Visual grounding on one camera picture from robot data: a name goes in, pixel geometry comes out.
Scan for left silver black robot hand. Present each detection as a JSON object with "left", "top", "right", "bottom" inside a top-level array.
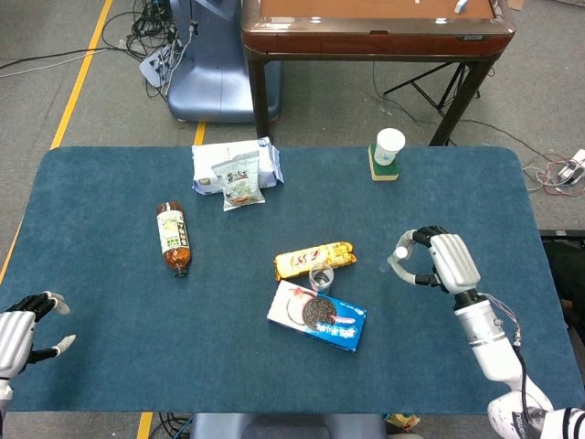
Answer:
[{"left": 0, "top": 291, "right": 77, "bottom": 380}]

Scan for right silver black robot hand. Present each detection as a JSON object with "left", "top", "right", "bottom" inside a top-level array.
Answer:
[{"left": 393, "top": 225, "right": 482, "bottom": 295}]

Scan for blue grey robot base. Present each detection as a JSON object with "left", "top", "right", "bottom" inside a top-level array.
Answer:
[{"left": 166, "top": 0, "right": 282, "bottom": 123}]

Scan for blue felt table mat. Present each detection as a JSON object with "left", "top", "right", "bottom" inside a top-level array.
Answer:
[{"left": 0, "top": 145, "right": 580, "bottom": 416}]

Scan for black box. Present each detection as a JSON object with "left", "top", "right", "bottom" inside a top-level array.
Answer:
[{"left": 538, "top": 229, "right": 585, "bottom": 330}]

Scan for green yellow sponge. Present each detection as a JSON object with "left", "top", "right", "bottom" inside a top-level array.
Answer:
[{"left": 367, "top": 142, "right": 399, "bottom": 182}]

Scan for blue sandwich cookie box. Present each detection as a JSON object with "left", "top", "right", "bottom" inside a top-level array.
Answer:
[{"left": 266, "top": 280, "right": 367, "bottom": 353}]

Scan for white paper cup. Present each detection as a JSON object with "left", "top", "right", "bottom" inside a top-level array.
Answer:
[{"left": 373, "top": 128, "right": 407, "bottom": 167}]

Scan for small clear glass cup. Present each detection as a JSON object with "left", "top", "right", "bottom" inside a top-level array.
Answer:
[{"left": 308, "top": 263, "right": 335, "bottom": 294}]

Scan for white power adapter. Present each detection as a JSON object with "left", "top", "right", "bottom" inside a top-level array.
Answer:
[{"left": 557, "top": 148, "right": 585, "bottom": 187}]

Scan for yellow snack bar wrapper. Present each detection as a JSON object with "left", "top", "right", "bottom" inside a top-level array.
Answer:
[{"left": 273, "top": 241, "right": 358, "bottom": 282}]

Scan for yellow snack wrapper on floor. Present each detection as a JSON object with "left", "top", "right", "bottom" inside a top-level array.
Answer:
[{"left": 384, "top": 413, "right": 420, "bottom": 434}]

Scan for black tripod stand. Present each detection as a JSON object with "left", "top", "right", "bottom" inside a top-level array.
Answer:
[{"left": 382, "top": 61, "right": 482, "bottom": 115}]

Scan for brown tea bottle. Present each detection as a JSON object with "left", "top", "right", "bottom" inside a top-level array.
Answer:
[{"left": 155, "top": 201, "right": 192, "bottom": 280}]

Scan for small green snack packet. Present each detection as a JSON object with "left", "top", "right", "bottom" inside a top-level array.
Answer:
[{"left": 210, "top": 150, "right": 266, "bottom": 212}]

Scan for brown wooden table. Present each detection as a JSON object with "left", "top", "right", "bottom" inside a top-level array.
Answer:
[{"left": 240, "top": 0, "right": 516, "bottom": 146}]

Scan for grey blue robot body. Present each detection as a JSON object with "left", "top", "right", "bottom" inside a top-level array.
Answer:
[{"left": 189, "top": 412, "right": 388, "bottom": 439}]

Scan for large white snack bag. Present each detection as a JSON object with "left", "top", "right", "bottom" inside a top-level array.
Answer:
[{"left": 191, "top": 136, "right": 285, "bottom": 197}]

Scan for white power strip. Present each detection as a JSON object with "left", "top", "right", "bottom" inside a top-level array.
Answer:
[{"left": 138, "top": 45, "right": 177, "bottom": 88}]

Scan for red and white cables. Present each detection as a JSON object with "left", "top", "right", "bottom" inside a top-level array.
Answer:
[{"left": 523, "top": 155, "right": 585, "bottom": 198}]

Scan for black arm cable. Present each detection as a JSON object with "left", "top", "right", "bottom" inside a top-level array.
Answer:
[{"left": 514, "top": 337, "right": 534, "bottom": 424}]

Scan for tangle of black cables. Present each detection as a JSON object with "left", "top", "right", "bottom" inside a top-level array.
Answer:
[{"left": 100, "top": 0, "right": 193, "bottom": 100}]

